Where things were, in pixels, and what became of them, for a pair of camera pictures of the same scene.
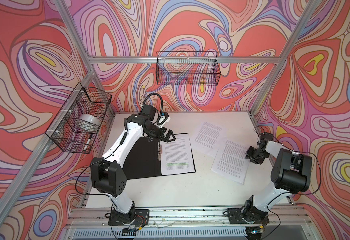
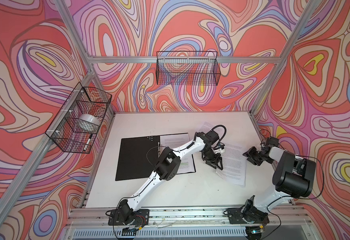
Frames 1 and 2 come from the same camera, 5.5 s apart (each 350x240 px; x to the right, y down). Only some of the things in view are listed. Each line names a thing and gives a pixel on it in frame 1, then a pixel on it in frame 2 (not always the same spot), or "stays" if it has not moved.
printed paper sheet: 230,160 stays
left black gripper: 166,139 → 217,160
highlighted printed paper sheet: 177,155 stays
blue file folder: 143,162 stays
